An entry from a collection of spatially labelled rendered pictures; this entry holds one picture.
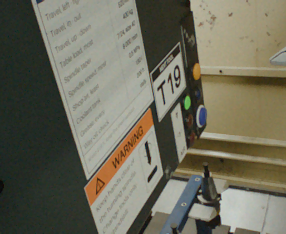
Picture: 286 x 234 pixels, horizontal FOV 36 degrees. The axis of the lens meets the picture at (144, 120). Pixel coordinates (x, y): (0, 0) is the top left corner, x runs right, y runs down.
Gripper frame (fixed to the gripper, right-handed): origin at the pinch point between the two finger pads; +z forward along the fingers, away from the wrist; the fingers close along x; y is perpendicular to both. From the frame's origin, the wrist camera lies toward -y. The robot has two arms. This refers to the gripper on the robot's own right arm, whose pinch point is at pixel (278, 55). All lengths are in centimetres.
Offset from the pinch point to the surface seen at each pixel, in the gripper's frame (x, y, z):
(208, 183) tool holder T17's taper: 27, 44, 10
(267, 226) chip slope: 54, 92, -13
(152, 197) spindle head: -16.0, 8.9, 22.5
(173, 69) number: -5.7, -3.7, 16.4
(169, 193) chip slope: 79, 89, 20
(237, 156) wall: 69, 70, -8
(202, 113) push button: -0.6, 7.1, 12.5
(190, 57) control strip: -0.5, -2.7, 13.3
